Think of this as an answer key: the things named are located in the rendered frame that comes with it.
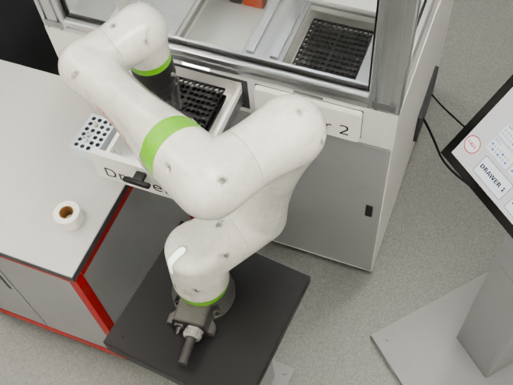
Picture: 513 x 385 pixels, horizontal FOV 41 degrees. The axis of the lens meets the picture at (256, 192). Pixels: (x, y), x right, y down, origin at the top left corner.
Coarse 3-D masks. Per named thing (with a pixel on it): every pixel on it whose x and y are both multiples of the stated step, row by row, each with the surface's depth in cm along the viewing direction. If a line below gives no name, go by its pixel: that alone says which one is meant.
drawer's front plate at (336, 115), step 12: (264, 96) 180; (324, 108) 175; (336, 108) 174; (348, 108) 174; (336, 120) 177; (348, 120) 175; (360, 120) 174; (336, 132) 181; (348, 132) 179; (360, 132) 180
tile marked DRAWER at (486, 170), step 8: (488, 160) 152; (480, 168) 154; (488, 168) 152; (496, 168) 151; (480, 176) 153; (488, 176) 152; (496, 176) 151; (504, 176) 149; (488, 184) 152; (496, 184) 151; (504, 184) 149; (512, 184) 148; (496, 192) 151; (504, 192) 149
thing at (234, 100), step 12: (180, 72) 191; (192, 72) 189; (216, 84) 190; (228, 84) 188; (240, 84) 185; (228, 96) 191; (240, 96) 185; (228, 108) 181; (216, 120) 186; (228, 120) 181; (216, 132) 177; (120, 144) 180; (132, 156) 182
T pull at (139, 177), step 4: (136, 172) 170; (140, 172) 170; (124, 176) 169; (136, 176) 169; (140, 176) 169; (144, 176) 169; (124, 180) 169; (128, 180) 169; (132, 180) 168; (136, 180) 168; (140, 180) 168; (136, 184) 168; (140, 184) 168; (144, 184) 168; (148, 184) 168; (148, 188) 168
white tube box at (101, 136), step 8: (88, 120) 194; (96, 120) 195; (104, 120) 194; (88, 128) 194; (96, 128) 193; (104, 128) 193; (112, 128) 192; (80, 136) 192; (96, 136) 192; (104, 136) 193; (112, 136) 193; (72, 144) 190; (80, 144) 190; (88, 144) 190; (96, 144) 191; (104, 144) 191; (80, 152) 190; (88, 152) 188
